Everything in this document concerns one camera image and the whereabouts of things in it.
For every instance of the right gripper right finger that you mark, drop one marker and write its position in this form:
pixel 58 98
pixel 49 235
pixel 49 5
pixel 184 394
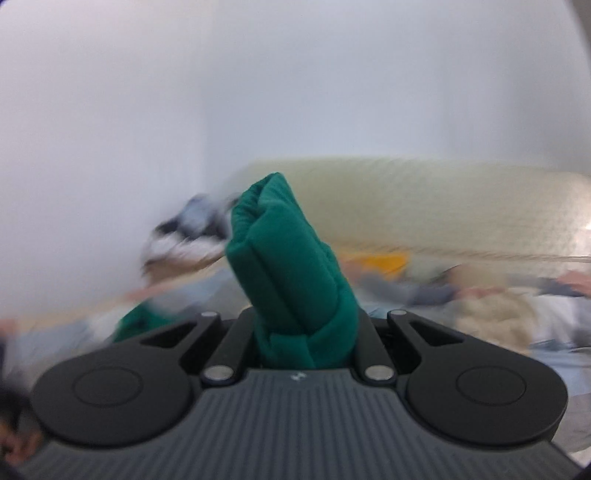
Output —
pixel 371 360

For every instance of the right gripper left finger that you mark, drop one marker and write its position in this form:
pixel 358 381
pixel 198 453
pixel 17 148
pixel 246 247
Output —
pixel 229 360

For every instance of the green zip hoodie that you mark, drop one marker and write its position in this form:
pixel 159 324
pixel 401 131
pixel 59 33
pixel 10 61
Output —
pixel 306 314

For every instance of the pile of clothes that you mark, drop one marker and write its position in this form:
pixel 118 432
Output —
pixel 190 241

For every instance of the cream quilted headboard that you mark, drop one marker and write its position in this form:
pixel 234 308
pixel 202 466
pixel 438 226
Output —
pixel 488 211

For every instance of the patchwork quilt bedspread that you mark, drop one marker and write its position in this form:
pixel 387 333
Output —
pixel 540 317

